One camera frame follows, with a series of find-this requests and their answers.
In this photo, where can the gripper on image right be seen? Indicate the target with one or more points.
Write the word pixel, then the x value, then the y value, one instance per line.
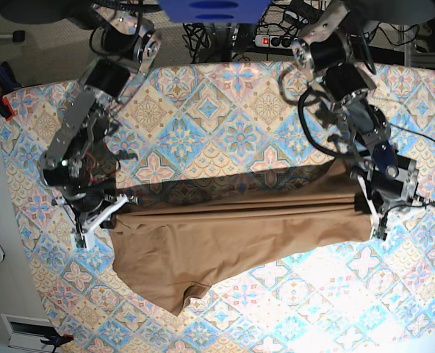
pixel 388 201

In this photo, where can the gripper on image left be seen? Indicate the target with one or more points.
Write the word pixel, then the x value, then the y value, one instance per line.
pixel 91 209

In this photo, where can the brown t-shirt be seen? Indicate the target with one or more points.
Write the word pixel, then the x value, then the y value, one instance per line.
pixel 170 253

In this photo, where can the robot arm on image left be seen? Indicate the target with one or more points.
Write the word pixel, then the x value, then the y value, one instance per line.
pixel 126 44

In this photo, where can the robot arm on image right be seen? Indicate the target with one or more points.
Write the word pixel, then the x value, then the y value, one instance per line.
pixel 333 56

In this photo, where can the patterned tablecloth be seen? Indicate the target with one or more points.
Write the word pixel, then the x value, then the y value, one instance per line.
pixel 202 130

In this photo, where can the black orange clamp bottom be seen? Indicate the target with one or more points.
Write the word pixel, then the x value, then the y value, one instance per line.
pixel 52 338

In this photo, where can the white box with dark window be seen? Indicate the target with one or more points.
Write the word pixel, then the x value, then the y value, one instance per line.
pixel 26 333

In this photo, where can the red and black clamp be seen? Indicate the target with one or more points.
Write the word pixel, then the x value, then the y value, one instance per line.
pixel 6 110

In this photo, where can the white power strip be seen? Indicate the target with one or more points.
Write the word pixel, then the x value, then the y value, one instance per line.
pixel 273 41

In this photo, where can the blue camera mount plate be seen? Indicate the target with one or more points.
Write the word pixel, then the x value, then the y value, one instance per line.
pixel 214 11

